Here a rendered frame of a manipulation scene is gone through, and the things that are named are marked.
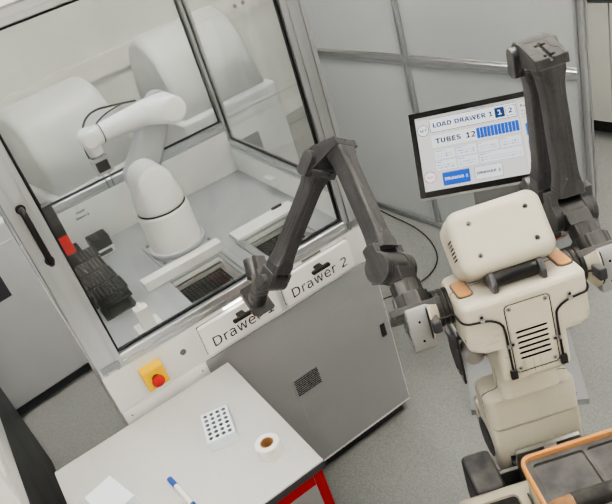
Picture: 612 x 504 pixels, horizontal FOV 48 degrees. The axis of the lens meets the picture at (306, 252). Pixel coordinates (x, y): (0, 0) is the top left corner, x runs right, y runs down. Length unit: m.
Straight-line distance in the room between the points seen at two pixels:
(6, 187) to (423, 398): 1.91
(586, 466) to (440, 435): 1.36
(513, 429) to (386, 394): 1.13
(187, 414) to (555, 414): 1.08
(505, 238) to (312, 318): 1.11
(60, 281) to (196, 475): 0.66
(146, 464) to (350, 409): 0.96
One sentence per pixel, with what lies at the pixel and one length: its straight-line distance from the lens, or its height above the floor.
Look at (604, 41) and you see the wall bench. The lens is 4.56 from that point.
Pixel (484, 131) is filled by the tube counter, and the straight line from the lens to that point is 2.49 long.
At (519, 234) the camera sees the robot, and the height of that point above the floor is 1.33.
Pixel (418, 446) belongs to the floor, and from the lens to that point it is 2.88.
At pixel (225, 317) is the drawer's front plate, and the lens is 2.24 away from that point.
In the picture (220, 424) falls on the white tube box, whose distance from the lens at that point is 2.07.
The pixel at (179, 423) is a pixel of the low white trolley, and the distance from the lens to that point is 2.19.
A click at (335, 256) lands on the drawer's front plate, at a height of 0.90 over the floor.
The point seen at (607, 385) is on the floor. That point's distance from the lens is 3.03.
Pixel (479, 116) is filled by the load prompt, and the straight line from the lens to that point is 2.50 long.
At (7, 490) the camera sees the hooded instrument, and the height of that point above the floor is 0.95.
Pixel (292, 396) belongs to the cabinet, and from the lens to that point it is 2.56.
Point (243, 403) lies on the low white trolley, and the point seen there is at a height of 0.76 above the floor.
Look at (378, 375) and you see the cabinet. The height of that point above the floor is 0.28.
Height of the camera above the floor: 2.16
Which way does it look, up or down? 31 degrees down
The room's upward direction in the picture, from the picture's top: 18 degrees counter-clockwise
